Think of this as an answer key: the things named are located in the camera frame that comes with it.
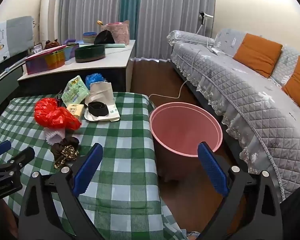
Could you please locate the white charging cable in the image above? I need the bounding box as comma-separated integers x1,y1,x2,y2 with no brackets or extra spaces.
149,24,217,100

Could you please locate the green checked tablecloth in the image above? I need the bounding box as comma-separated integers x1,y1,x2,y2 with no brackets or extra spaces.
0,92,188,240

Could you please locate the gold patterned wrapper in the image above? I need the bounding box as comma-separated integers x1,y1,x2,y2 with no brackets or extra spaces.
54,145,79,170

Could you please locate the blue plastic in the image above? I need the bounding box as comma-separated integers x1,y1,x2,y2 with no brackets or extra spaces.
85,73,108,90

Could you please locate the person's leg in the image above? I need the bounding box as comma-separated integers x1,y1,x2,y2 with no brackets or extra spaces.
280,180,300,240

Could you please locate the grey printed dust cover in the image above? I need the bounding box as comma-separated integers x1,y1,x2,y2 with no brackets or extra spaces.
0,16,34,68

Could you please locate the pink framed board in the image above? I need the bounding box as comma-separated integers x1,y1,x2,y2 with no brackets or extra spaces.
24,44,67,61

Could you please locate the stack of coloured bowls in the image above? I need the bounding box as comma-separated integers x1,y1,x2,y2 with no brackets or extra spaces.
83,32,98,44

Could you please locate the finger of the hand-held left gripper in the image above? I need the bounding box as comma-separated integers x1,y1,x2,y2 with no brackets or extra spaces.
0,146,36,178
0,140,12,158

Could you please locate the teal curtain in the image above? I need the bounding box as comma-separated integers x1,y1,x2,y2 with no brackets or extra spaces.
119,0,140,40

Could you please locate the floor standing air conditioner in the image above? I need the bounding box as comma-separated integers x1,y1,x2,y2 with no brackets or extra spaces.
41,0,62,46

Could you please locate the orange cushion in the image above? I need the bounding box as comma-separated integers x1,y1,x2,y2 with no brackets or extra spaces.
232,33,283,78
281,55,300,119

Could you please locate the pink plastic bucket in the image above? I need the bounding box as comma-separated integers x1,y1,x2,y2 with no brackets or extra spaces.
149,102,223,182

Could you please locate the white top coffee table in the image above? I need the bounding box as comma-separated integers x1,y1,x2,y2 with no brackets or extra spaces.
17,39,136,98

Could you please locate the grey curtain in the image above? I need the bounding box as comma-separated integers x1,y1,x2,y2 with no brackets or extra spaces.
59,0,123,43
136,0,217,60

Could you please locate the dark green cabinet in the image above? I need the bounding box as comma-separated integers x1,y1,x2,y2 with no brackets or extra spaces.
0,50,30,108

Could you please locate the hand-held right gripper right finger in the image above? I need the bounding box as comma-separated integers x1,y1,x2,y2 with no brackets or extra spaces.
195,141,283,240

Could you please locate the white foam net sleeve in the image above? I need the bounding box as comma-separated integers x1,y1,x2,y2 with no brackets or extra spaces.
45,127,65,145

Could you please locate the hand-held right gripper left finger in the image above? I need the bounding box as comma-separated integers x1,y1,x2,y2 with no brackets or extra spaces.
18,142,105,240

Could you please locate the black elastic band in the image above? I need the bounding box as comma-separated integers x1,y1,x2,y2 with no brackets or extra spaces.
87,101,109,117

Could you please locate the purple plastic cup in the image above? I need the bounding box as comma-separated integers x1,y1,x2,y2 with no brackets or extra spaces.
64,39,80,60

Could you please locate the multicoloured storage box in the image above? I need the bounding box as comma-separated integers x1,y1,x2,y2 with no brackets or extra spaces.
24,46,67,75

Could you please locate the red plastic bag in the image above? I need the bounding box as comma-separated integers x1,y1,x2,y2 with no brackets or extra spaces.
34,98,82,131

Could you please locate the dark green round container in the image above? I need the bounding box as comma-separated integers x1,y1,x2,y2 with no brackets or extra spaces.
74,44,106,63

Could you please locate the white paper bag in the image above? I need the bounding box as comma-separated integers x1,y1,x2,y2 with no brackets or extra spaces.
84,81,121,122

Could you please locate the white clip phone holder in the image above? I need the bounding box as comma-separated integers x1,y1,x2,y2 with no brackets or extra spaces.
199,11,214,25

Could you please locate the cream packet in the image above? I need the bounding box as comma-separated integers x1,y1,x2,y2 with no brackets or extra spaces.
66,103,85,120

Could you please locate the brown gold wrapper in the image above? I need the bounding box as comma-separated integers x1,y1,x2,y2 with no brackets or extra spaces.
51,137,80,159

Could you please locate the green tissue packet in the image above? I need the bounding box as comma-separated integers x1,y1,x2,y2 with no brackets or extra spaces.
61,75,90,105

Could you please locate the sofa with grey quilted cover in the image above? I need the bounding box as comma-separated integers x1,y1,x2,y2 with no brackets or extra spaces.
166,29,300,204

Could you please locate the black hat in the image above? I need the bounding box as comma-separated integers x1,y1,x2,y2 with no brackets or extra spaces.
94,30,115,45

